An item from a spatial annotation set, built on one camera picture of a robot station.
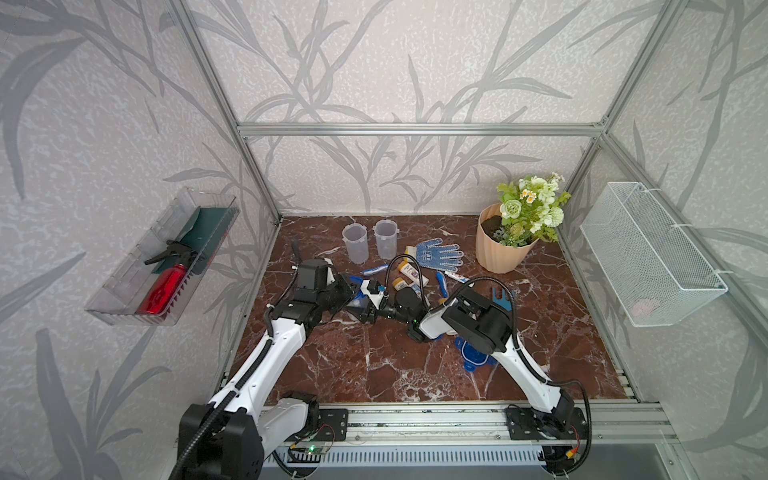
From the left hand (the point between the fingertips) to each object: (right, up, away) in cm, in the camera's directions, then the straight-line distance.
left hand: (363, 286), depth 81 cm
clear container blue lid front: (-1, -3, +1) cm, 4 cm away
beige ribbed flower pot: (+40, +8, +13) cm, 43 cm away
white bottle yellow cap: (+14, +2, +15) cm, 20 cm away
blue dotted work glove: (+21, +8, +27) cm, 35 cm away
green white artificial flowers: (+48, +23, +4) cm, 53 cm away
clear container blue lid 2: (+5, +16, +20) cm, 26 cm away
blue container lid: (+31, -20, +3) cm, 37 cm away
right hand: (-5, -4, +8) cm, 10 cm away
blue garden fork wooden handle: (+44, -7, +14) cm, 46 cm away
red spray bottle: (-37, +4, -21) cm, 43 cm away
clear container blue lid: (-5, +14, +16) cm, 22 cm away
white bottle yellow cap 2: (+10, -2, +18) cm, 20 cm away
